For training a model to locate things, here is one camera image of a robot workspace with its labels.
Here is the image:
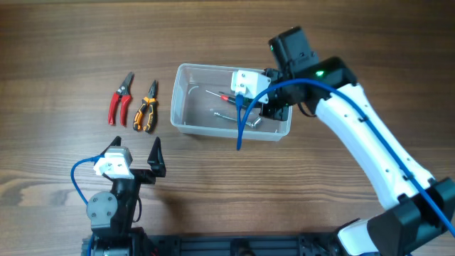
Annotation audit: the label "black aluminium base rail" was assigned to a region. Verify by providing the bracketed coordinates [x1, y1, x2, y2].
[149, 233, 343, 256]

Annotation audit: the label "left blue cable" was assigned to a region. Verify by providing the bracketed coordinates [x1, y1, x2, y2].
[70, 155, 105, 256]

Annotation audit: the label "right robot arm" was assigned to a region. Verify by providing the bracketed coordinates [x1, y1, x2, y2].
[265, 27, 454, 255]

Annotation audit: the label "red black screwdriver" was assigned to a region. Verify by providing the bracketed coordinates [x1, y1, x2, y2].
[206, 90, 236, 105]

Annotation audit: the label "orange black needle-nose pliers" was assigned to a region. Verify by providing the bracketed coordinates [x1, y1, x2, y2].
[133, 80, 158, 134]

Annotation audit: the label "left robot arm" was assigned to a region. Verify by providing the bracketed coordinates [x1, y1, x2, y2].
[86, 136, 166, 255]

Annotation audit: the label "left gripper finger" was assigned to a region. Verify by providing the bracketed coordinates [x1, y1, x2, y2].
[100, 136, 122, 156]
[147, 137, 166, 178]

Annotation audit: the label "silver socket wrench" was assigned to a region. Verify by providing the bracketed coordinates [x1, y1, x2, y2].
[213, 112, 262, 129]

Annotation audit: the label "red handled cutting pliers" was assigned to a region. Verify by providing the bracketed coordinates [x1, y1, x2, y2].
[107, 72, 134, 127]

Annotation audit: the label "clear plastic container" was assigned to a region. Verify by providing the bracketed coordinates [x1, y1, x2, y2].
[170, 63, 293, 142]

